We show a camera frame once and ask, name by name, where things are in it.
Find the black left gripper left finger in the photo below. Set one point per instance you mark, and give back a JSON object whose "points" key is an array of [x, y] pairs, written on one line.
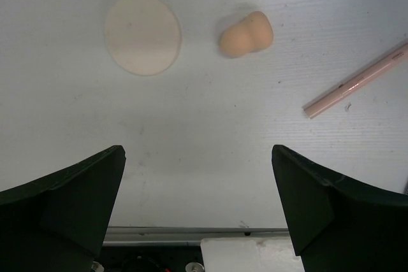
{"points": [[58, 222]]}

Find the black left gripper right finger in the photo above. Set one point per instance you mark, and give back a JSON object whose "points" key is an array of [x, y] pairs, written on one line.
{"points": [[337, 223]]}

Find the peach makeup sponge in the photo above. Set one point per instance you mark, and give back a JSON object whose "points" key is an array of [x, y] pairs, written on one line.
{"points": [[252, 34]]}

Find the beige pink pencil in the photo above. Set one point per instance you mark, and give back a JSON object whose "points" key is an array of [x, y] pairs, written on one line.
{"points": [[356, 81]]}

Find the round beige powder puff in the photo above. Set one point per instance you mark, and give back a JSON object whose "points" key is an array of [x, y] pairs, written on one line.
{"points": [[142, 36]]}

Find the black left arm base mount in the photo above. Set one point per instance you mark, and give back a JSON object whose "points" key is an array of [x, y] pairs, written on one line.
{"points": [[150, 258]]}

